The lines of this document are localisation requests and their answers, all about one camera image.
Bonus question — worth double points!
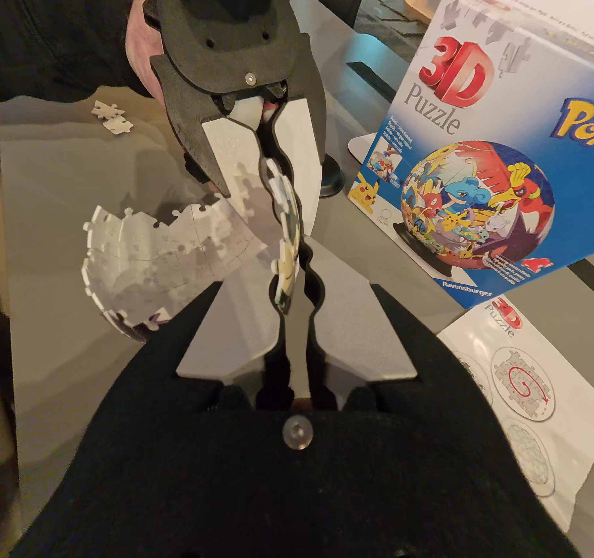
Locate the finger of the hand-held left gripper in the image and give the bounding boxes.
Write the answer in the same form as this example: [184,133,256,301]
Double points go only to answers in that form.
[265,98,325,240]
[202,119,281,262]

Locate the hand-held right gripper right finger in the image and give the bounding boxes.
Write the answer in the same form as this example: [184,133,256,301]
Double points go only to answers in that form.
[299,237,418,410]

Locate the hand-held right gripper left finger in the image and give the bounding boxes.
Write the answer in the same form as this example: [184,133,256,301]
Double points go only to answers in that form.
[175,270,292,410]

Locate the colourful puzzle piece chunk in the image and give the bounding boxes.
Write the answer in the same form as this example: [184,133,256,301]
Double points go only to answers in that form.
[264,157,303,316]

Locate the partly built puzzle ball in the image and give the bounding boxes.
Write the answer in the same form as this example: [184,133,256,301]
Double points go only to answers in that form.
[81,198,279,343]

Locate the person's left forearm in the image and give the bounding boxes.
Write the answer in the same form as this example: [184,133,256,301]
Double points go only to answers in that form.
[0,0,154,103]

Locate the black round ball stand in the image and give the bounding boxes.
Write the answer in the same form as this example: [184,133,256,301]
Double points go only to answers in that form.
[322,155,345,198]

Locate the loose white puzzle pieces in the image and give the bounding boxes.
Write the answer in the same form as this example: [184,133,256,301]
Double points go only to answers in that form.
[91,100,134,136]

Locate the blue puzzle box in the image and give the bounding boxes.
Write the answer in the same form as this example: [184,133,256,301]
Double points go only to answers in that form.
[348,0,594,310]

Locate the person's left hand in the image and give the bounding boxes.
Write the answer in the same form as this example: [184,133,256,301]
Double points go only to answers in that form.
[125,0,163,100]

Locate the white rounded pad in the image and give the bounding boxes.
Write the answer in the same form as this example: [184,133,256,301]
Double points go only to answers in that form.
[348,132,377,160]

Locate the white instruction leaflet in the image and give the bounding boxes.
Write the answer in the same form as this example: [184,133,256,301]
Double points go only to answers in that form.
[436,296,594,533]

